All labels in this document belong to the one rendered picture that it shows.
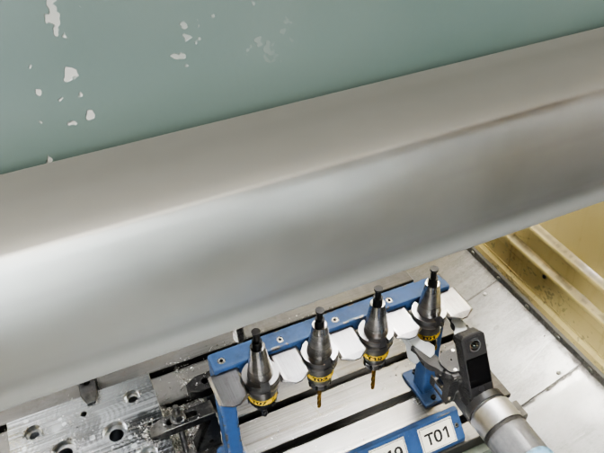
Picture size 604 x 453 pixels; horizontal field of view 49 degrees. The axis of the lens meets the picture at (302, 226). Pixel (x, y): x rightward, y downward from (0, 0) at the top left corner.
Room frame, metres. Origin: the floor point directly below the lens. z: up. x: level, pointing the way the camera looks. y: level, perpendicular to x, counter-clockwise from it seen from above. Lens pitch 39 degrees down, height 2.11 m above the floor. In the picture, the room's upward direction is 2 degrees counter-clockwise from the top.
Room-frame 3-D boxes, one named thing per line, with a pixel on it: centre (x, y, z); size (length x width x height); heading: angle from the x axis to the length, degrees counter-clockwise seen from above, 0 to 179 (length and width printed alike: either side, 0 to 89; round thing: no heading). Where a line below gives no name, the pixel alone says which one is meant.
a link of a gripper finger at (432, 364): (0.75, -0.22, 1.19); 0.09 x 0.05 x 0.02; 47
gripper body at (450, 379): (0.71, -0.27, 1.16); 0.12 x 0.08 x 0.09; 23
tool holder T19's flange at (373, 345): (0.79, -0.12, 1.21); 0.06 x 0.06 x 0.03
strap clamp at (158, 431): (0.77, 0.25, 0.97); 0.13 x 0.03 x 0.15; 113
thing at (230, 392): (0.68, 0.13, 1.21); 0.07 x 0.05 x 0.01; 23
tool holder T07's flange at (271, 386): (0.70, 0.08, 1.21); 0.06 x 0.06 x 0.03
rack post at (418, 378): (0.90, -0.25, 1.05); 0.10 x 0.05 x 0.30; 23
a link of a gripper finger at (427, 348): (0.78, -0.19, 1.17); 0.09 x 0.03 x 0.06; 47
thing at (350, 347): (0.76, -0.07, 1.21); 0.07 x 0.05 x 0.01; 23
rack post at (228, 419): (0.73, 0.15, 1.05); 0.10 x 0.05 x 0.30; 23
